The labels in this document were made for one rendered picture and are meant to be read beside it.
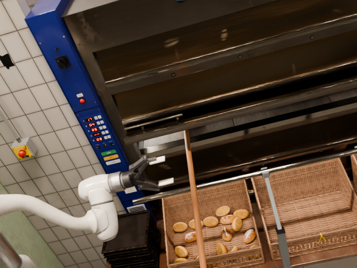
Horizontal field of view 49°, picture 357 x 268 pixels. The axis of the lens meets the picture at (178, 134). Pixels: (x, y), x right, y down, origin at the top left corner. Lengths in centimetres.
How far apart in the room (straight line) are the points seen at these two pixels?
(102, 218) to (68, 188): 92
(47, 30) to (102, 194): 83
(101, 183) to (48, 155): 78
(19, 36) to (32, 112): 45
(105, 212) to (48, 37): 89
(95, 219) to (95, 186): 14
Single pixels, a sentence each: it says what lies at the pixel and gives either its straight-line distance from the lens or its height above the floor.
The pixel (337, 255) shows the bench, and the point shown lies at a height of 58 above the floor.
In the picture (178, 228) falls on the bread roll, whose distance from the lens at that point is 266.
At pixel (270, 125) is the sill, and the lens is 237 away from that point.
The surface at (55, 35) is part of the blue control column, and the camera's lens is 204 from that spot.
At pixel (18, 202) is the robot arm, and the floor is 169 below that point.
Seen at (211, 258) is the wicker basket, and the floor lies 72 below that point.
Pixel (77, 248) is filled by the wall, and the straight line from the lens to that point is 311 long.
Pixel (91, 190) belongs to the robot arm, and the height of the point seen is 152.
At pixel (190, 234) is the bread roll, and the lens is 258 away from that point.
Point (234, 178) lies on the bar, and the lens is 207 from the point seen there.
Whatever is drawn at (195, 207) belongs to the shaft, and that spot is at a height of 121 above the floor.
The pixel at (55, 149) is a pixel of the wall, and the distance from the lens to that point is 245.
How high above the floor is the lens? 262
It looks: 36 degrees down
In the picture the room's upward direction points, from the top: 19 degrees counter-clockwise
